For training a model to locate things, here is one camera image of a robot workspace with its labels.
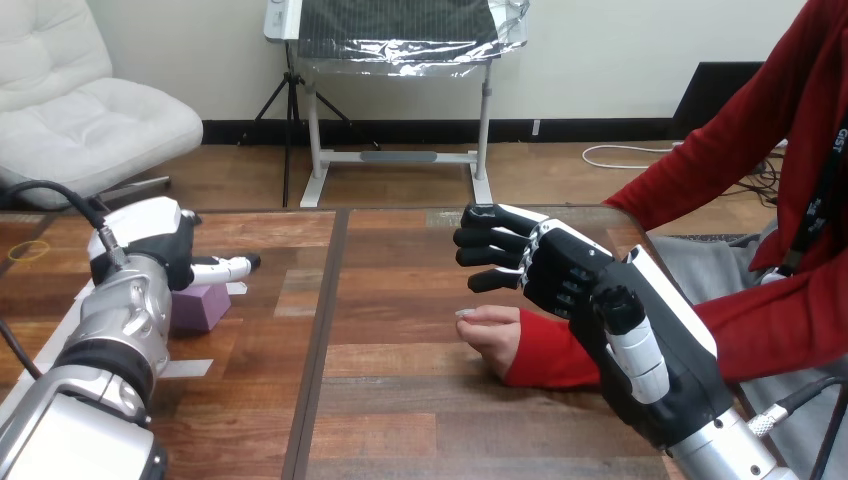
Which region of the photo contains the person's hand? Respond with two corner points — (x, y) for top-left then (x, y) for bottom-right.
(455, 303), (525, 381)

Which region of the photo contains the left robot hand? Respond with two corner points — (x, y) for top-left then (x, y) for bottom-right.
(87, 195), (262, 293)

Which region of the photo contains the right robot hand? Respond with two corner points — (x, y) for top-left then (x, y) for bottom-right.
(453, 202), (737, 452)

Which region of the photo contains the person's forearm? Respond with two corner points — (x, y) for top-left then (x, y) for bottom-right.
(502, 250), (848, 391)

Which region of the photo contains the purple block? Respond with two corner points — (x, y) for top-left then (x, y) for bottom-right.
(170, 282), (234, 333)

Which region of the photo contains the person's body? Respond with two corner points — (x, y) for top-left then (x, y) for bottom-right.
(603, 0), (848, 480)

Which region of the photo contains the white cushioned chair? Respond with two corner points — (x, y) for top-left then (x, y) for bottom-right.
(0, 0), (205, 211)

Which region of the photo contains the black tripod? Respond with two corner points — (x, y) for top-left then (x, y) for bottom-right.
(237, 40), (383, 209)

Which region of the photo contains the white desk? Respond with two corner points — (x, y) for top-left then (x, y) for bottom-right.
(262, 0), (496, 209)

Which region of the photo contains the dark screen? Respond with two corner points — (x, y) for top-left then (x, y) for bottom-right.
(671, 60), (767, 141)

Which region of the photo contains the foil sheet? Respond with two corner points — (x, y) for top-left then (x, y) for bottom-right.
(290, 0), (532, 79)

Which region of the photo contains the black cable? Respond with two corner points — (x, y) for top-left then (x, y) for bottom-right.
(0, 318), (45, 381)
(0, 180), (131, 270)
(747, 374), (848, 480)

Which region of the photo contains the white cable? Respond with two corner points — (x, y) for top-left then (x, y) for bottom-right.
(580, 140), (685, 172)

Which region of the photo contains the tangle of cables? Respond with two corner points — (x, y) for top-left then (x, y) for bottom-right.
(718, 140), (791, 208)

